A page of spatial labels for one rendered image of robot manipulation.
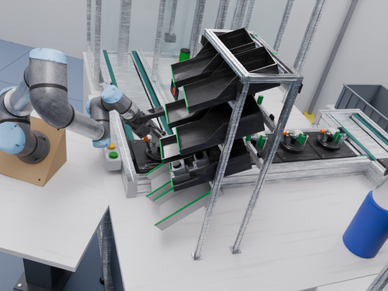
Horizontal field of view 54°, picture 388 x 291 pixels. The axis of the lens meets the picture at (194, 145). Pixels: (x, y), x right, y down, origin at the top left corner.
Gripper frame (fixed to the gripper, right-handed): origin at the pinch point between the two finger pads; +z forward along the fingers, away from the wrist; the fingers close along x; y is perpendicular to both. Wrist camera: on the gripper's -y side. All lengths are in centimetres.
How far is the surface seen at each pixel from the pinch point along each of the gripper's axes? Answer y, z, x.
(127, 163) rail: 20.1, -2.7, 3.5
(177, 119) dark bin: -16.1, -24.8, 30.0
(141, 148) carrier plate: 13.4, 1.6, -4.9
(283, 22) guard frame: -92, 50, -82
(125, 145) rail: 19.1, -2.7, -8.7
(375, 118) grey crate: -112, 149, -48
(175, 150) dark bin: -6.7, -12.6, 28.3
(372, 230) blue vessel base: -49, 55, 65
